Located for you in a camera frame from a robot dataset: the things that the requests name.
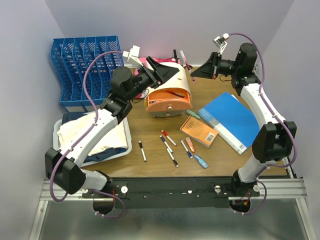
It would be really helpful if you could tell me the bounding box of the pink gel pen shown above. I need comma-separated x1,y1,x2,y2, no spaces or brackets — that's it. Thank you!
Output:
179,50,196,84

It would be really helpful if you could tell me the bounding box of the black cap whiteboard marker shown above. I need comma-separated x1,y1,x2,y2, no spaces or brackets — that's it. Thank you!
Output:
138,141,147,162

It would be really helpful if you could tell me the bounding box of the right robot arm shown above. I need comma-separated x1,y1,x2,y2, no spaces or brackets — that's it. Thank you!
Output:
191,43,297,196

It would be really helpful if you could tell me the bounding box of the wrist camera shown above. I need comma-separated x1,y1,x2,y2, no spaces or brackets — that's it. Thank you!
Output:
213,33,230,55
122,45,143,68

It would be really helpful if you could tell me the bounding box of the blue document folder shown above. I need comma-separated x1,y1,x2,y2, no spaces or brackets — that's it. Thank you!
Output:
197,92,260,155

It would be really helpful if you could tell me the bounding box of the blue correction tape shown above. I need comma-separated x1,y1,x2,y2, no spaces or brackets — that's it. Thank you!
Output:
193,154,209,169

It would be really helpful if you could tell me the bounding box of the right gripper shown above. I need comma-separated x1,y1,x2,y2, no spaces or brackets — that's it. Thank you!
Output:
190,52,240,80

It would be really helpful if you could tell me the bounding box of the orange correction tape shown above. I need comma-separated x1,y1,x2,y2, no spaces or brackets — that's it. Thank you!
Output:
185,137,196,153

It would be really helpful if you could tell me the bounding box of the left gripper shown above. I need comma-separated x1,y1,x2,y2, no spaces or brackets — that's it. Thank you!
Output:
125,56,179,102

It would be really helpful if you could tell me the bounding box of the grey bottom drawer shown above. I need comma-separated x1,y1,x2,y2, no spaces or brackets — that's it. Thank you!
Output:
149,110,186,118

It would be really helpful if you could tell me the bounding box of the white mini drawer cabinet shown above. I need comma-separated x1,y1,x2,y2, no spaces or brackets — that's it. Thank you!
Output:
143,61,192,118

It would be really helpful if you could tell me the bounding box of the red gel pen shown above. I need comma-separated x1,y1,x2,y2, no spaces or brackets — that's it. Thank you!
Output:
164,90,186,98

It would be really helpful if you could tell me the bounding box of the black marker lower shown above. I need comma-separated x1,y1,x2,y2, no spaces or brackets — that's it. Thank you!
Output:
166,148,179,168

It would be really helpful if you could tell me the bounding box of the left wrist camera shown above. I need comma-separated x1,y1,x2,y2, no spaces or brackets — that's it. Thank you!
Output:
122,45,143,68

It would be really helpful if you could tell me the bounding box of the white laundry basket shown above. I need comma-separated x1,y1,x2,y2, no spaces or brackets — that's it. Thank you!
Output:
53,112,132,167

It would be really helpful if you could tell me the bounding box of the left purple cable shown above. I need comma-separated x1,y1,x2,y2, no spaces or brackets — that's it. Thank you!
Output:
49,51,126,202

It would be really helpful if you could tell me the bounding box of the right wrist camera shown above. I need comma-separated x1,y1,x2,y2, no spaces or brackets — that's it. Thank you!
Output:
213,33,230,55

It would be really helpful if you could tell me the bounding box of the red cap whiteboard marker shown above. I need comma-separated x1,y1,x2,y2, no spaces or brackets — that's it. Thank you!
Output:
161,130,177,146

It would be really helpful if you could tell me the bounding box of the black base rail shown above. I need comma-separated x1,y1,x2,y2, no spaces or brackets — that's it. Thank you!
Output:
82,176,261,210

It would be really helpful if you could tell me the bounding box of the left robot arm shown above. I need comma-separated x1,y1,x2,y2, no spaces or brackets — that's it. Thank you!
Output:
45,56,180,202

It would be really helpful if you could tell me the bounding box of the aluminium frame rail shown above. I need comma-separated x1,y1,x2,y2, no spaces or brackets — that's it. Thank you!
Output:
39,178,308,201

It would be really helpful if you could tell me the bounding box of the blue plastic file organizer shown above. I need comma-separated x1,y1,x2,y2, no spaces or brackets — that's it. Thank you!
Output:
50,35,124,113

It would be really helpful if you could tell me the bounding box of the white folded cloth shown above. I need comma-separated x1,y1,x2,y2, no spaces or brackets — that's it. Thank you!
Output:
57,113,128,157

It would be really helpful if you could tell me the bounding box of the pink camouflage cloth bag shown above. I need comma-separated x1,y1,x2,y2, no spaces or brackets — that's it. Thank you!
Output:
131,56,182,100

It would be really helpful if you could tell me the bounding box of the orange paperback book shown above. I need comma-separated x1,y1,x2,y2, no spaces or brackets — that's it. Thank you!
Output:
179,116,218,148

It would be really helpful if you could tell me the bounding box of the blue cap marker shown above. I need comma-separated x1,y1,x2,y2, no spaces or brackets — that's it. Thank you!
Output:
180,139,193,159
159,135,173,154

